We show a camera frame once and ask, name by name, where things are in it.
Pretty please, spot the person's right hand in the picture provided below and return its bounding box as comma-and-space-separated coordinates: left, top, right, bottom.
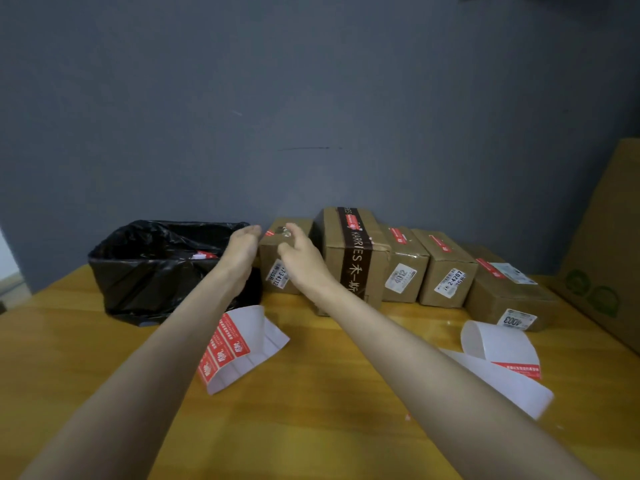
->
277, 222, 339, 301

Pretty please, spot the person's left hand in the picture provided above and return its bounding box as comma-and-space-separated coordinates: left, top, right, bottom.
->
219, 224, 263, 295

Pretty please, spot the small brown cardboard box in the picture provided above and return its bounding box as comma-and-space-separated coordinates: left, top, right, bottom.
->
379, 224, 431, 303
258, 217, 315, 295
411, 229, 479, 309

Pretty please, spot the box with black tape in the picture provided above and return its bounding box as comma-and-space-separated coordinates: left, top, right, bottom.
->
312, 207, 393, 317

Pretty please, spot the white printed price label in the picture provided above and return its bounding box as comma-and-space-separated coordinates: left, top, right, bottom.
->
265, 259, 291, 289
385, 263, 419, 295
433, 268, 467, 299

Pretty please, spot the red sticker label strip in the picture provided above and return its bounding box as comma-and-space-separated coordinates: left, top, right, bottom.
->
196, 304, 291, 395

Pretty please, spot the long brown cardboard box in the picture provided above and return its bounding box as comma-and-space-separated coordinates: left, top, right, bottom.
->
462, 244, 563, 333

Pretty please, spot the white barcode label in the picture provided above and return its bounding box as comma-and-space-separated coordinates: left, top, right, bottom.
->
489, 262, 539, 286

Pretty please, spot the white backing paper strip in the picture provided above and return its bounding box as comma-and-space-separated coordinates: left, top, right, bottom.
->
439, 319, 555, 421

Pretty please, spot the white end label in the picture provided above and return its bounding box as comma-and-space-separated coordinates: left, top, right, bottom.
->
496, 308, 539, 331

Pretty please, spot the person's left forearm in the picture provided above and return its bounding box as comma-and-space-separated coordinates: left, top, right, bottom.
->
19, 274, 251, 480

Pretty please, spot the person's right forearm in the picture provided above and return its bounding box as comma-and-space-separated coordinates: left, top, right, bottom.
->
312, 279, 599, 480

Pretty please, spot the black plastic trash bag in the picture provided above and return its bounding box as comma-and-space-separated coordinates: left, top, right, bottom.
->
88, 219, 263, 327

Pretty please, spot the large green printed carton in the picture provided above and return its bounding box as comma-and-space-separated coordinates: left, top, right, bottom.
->
552, 138, 640, 355

